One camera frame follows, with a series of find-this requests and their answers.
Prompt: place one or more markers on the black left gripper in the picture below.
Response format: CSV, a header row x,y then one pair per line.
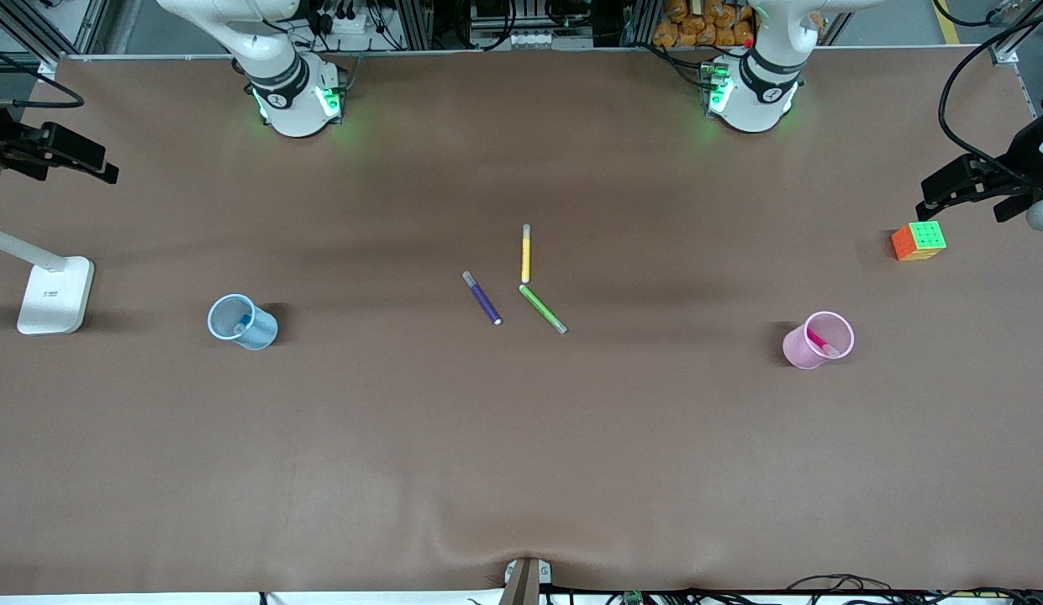
x,y
1014,167

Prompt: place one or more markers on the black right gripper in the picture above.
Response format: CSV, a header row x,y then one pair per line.
x,y
2,139

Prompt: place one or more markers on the pink marker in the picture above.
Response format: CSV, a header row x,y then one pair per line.
x,y
819,340

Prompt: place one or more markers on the blue marker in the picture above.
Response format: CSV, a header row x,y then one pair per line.
x,y
244,322

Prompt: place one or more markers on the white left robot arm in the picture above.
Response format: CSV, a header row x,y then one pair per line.
x,y
752,109

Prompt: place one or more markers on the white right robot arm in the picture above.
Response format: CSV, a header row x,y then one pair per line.
x,y
294,109

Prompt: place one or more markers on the colourful puzzle cube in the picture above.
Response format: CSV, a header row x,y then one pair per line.
x,y
924,237

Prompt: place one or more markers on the pink mesh cup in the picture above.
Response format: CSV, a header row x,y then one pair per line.
x,y
794,349

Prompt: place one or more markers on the light blue mesh cup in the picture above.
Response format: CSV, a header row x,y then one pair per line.
x,y
265,334

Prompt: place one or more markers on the white power strip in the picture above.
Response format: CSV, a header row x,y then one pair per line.
x,y
349,23

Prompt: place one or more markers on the green marker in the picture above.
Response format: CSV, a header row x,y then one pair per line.
x,y
539,307

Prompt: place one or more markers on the yellow marker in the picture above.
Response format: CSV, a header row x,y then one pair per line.
x,y
526,256

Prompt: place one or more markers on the purple marker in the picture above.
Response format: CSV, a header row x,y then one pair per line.
x,y
483,301

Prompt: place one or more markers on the metal table corner bracket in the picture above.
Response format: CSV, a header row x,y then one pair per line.
x,y
46,72
1005,55

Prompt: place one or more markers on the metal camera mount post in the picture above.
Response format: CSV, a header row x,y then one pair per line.
x,y
524,584

